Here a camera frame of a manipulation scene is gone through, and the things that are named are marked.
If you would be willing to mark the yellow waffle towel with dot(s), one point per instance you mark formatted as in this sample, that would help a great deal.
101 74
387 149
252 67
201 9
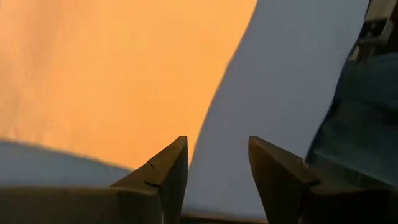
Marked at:
109 77

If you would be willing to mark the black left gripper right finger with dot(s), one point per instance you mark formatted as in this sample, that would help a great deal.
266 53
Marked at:
295 199

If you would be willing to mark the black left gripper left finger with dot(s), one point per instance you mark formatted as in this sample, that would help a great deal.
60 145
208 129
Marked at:
93 205

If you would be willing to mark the person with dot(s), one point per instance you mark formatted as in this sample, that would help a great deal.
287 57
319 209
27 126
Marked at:
363 124

